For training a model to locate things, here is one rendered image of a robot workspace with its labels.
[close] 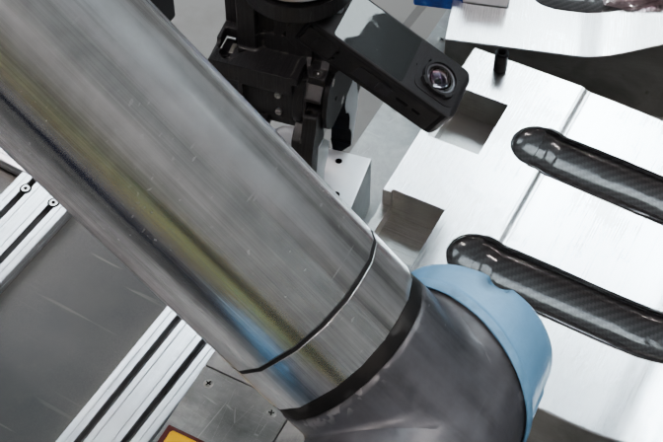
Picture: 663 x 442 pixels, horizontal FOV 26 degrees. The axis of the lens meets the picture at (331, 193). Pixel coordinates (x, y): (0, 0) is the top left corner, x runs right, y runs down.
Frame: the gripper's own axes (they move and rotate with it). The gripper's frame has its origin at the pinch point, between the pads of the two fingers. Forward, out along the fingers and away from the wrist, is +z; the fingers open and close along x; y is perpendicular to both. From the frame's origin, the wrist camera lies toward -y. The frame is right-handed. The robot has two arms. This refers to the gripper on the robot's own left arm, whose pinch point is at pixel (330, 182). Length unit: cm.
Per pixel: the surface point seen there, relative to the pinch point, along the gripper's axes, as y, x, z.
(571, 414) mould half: -20.7, 15.7, -3.7
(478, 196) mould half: -11.1, 1.5, -4.4
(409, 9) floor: 21, -105, 85
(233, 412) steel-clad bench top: 1.1, 17.7, 4.6
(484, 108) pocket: -9.3, -7.6, -3.2
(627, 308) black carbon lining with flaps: -22.5, 6.7, -3.5
